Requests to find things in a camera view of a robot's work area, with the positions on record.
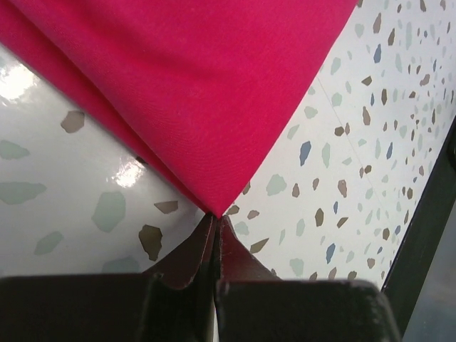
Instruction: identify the magenta t-shirt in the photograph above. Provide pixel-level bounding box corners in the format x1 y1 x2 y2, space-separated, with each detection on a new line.
1 1 356 216

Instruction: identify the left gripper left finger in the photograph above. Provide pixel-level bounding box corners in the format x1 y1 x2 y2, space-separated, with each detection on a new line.
1 215 217 341

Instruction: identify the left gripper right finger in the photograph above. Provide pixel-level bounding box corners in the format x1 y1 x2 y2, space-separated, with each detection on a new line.
214 217 401 341

